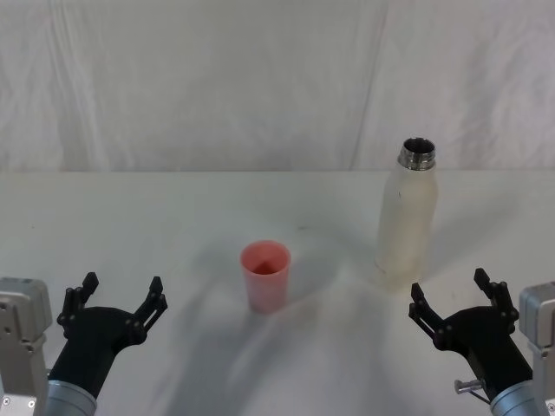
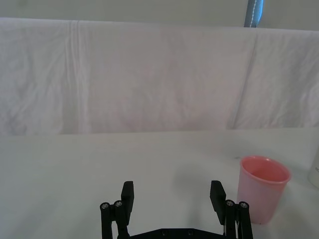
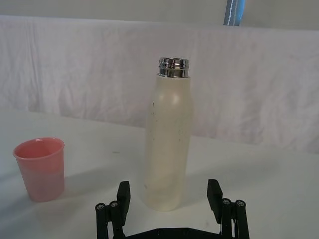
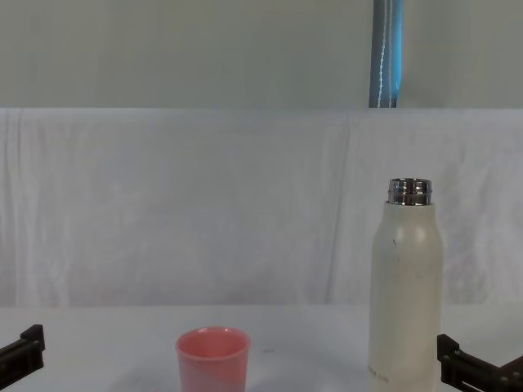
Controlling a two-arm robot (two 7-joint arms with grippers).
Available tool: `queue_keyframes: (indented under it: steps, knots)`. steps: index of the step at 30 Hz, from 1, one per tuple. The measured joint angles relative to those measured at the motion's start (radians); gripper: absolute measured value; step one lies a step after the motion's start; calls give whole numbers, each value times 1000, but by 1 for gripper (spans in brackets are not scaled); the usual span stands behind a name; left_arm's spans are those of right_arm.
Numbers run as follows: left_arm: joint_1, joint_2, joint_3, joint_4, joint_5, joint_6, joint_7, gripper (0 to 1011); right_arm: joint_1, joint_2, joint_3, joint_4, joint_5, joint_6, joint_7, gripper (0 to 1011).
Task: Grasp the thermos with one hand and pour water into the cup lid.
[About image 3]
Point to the cream vacuum bottle steel neck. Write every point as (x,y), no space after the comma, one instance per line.
(167,149)

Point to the white curtain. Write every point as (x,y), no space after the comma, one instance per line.
(74,74)

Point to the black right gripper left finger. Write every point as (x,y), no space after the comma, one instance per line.
(123,196)

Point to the pink plastic cup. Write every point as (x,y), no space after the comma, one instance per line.
(40,174)

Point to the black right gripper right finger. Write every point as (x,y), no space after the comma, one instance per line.
(214,194)

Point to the white table cloth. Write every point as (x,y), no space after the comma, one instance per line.
(249,179)

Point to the grey striped post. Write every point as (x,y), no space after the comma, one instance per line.
(233,12)

